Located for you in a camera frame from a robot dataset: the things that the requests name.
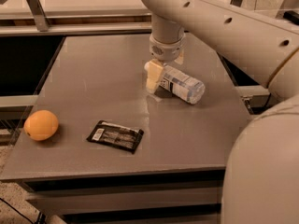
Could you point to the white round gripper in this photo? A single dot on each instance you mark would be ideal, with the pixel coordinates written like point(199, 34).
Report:
point(165, 50)

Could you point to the clear plastic water bottle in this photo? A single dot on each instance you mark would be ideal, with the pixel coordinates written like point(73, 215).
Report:
point(185, 87)

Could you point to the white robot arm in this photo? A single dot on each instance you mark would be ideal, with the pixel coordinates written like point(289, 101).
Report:
point(261, 183)

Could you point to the black snack packet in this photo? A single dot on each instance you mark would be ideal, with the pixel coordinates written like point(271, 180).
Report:
point(115, 135)

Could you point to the orange fruit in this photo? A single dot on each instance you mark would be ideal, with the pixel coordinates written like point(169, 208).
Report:
point(41, 125)

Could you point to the metal rail behind table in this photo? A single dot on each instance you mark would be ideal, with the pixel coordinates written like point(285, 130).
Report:
point(83, 29)

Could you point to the left metal bracket post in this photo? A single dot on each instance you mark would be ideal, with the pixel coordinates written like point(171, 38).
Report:
point(39, 16)

